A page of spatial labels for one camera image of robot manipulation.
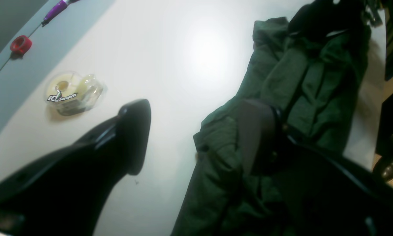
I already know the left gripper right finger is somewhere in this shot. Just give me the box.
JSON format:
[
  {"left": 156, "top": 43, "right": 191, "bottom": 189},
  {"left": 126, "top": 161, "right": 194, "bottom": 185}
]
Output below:
[{"left": 238, "top": 100, "right": 393, "bottom": 236}]

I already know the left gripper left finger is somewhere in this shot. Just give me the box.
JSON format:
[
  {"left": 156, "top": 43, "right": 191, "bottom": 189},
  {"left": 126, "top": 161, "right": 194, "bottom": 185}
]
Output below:
[{"left": 0, "top": 99, "right": 151, "bottom": 236}]

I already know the dark green t-shirt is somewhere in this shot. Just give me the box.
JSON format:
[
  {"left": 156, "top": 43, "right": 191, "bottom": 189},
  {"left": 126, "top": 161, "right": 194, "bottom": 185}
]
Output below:
[{"left": 170, "top": 16, "right": 372, "bottom": 236}]

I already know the red tape roll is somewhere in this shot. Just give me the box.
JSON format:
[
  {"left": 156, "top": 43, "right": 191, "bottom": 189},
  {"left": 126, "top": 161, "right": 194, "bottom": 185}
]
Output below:
[{"left": 10, "top": 35, "right": 32, "bottom": 55}]

